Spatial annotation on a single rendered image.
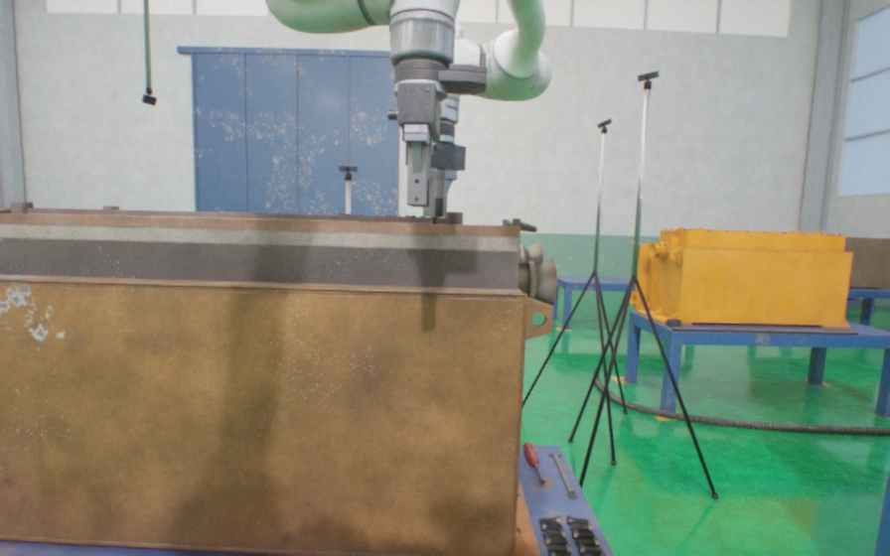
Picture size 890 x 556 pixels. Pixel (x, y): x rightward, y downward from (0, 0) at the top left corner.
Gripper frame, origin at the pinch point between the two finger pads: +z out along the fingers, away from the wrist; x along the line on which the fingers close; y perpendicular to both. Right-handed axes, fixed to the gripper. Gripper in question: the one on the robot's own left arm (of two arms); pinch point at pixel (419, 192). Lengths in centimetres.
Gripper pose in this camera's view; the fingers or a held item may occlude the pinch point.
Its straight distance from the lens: 66.1
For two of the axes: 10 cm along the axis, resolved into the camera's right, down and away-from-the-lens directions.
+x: -0.4, 1.2, -9.9
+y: -10.0, -0.3, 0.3
